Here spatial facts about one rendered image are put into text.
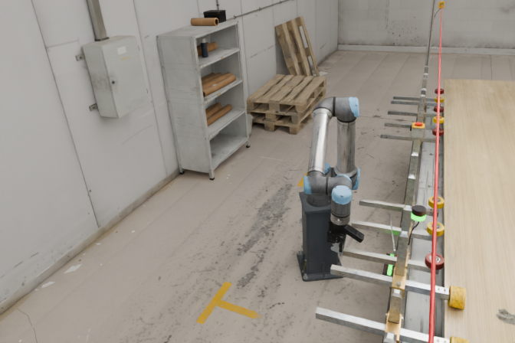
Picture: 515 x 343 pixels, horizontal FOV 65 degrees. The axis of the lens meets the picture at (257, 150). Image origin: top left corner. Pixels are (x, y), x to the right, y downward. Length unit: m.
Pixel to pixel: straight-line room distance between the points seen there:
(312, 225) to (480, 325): 1.41
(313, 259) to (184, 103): 2.11
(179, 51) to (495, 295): 3.25
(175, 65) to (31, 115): 1.48
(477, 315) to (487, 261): 0.34
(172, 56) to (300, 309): 2.61
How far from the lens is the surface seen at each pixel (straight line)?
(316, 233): 2.96
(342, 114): 2.39
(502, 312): 1.91
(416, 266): 2.08
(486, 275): 2.06
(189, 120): 4.32
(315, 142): 2.18
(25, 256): 3.59
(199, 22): 4.54
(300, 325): 2.91
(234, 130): 5.18
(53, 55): 3.46
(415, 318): 2.18
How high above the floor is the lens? 2.20
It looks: 26 degrees down
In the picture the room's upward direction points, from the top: 5 degrees counter-clockwise
